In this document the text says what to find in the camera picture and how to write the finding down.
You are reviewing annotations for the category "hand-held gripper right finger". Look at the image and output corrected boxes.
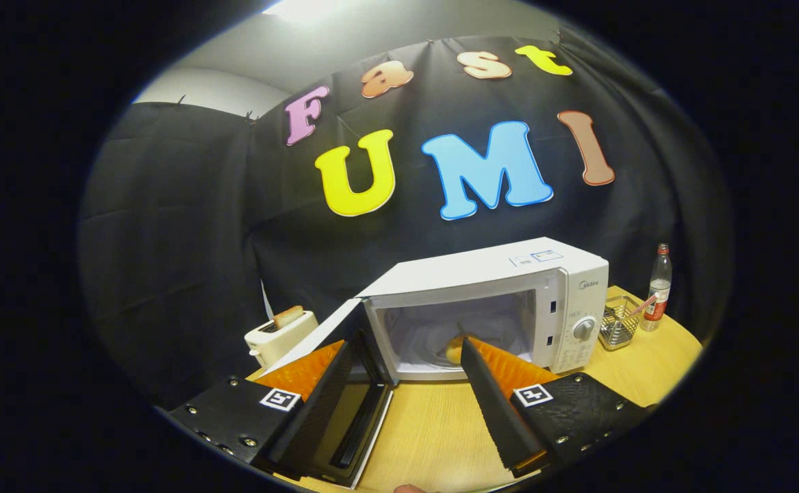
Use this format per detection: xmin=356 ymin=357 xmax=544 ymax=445
xmin=461 ymin=337 xmax=657 ymax=479

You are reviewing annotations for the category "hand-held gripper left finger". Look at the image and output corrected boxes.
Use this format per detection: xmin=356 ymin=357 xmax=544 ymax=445
xmin=170 ymin=340 xmax=353 ymax=480

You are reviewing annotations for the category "white microwave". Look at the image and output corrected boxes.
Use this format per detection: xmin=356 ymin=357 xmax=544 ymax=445
xmin=259 ymin=237 xmax=609 ymax=490

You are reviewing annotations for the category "glass microwave turntable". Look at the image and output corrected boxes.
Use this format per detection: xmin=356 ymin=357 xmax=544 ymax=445
xmin=406 ymin=332 xmax=533 ymax=370

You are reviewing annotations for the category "cream toaster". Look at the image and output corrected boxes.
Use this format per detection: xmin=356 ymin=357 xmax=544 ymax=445
xmin=244 ymin=310 xmax=319 ymax=370

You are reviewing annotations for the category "clear plastic water bottle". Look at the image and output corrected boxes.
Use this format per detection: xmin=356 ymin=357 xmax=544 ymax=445
xmin=642 ymin=243 xmax=672 ymax=332

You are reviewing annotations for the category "metal wire basket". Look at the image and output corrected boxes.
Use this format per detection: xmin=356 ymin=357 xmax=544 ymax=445
xmin=598 ymin=295 xmax=644 ymax=351

